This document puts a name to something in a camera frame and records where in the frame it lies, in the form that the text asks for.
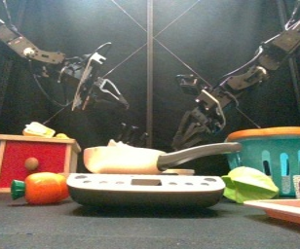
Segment teal basket orange rim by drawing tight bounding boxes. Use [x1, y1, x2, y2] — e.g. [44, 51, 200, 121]
[224, 125, 300, 197]

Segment white toy knife block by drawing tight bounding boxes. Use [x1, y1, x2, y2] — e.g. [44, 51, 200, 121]
[106, 138, 135, 151]

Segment small yellow toy piece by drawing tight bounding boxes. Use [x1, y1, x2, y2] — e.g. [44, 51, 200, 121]
[54, 131, 72, 140]

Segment green toy lettuce leaf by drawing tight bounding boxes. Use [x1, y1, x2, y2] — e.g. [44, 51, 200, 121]
[221, 165, 280, 204]

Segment white toy induction cooktop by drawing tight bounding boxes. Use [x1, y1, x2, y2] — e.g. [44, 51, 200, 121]
[66, 172, 227, 209]

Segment red wooden toy box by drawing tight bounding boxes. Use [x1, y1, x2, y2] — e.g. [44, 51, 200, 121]
[0, 133, 82, 195]

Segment pink toy cutting board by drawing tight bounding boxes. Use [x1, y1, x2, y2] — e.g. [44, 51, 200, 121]
[243, 197, 300, 228]

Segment orange toy vegetable green stem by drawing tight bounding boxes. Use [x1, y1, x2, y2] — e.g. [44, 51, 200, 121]
[10, 171, 72, 206]

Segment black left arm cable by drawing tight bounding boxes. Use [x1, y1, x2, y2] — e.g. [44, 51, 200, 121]
[29, 62, 74, 109]

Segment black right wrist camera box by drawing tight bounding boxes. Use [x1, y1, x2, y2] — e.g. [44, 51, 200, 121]
[176, 73, 204, 95]

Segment black knife handle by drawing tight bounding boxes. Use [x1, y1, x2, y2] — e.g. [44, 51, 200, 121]
[117, 122, 132, 145]

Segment thin diagonal brace cord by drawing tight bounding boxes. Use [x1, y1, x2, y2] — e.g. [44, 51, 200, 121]
[42, 0, 203, 126]
[112, 0, 263, 129]

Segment vertical metal frame pole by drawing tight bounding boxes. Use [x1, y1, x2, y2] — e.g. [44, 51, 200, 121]
[145, 0, 156, 140]

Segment white pan grey handle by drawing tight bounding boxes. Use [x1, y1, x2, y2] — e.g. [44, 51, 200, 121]
[82, 141, 244, 175]

